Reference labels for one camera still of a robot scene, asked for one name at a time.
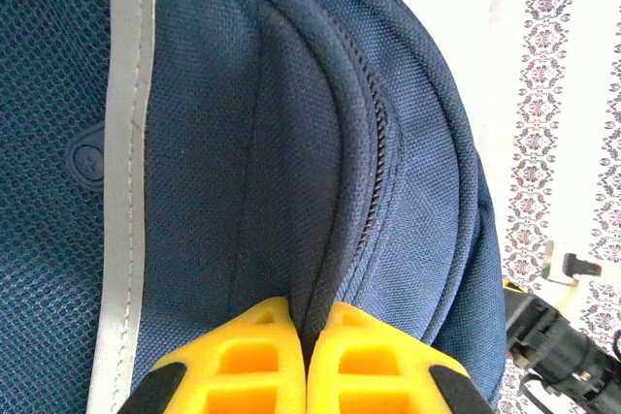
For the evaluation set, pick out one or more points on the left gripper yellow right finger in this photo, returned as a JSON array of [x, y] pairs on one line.
[[378, 370]]

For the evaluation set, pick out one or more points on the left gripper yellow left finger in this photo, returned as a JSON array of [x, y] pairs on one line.
[[242, 365]]

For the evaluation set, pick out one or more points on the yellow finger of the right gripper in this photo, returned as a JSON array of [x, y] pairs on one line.
[[526, 317]]

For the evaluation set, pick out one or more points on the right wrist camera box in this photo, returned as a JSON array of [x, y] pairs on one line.
[[558, 264]]

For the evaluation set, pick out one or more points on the navy blue backpack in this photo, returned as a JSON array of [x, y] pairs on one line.
[[218, 142]]

